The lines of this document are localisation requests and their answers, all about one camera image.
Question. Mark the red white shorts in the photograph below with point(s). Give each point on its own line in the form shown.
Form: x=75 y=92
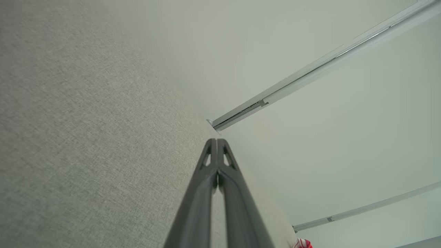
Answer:
x=303 y=244

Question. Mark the pale wall profile strip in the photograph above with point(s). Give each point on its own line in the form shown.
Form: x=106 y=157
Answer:
x=361 y=208

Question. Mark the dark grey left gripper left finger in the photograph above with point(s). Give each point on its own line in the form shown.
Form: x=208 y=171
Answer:
x=196 y=206

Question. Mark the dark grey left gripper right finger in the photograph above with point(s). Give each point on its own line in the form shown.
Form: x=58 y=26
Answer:
x=241 y=213

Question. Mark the grey partition post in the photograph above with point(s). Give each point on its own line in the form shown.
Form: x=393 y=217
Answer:
x=310 y=72

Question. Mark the grey fabric sofa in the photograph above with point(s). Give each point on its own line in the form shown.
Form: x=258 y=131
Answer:
x=86 y=137

